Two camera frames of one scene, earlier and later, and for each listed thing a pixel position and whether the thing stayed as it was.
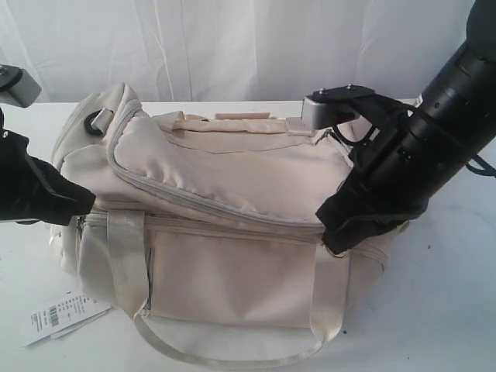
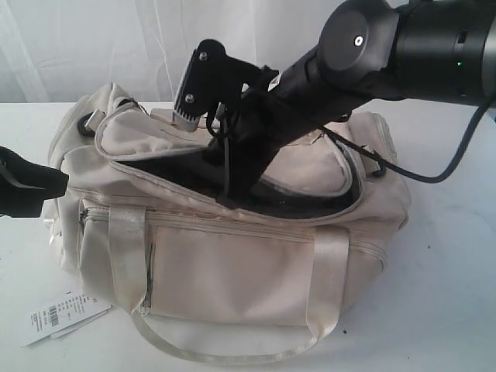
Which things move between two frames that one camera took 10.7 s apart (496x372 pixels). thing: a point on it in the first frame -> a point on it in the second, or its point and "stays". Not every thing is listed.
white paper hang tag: [61, 311] stays
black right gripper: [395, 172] -> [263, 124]
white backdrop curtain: [217, 51] stays
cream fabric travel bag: [205, 229] stays
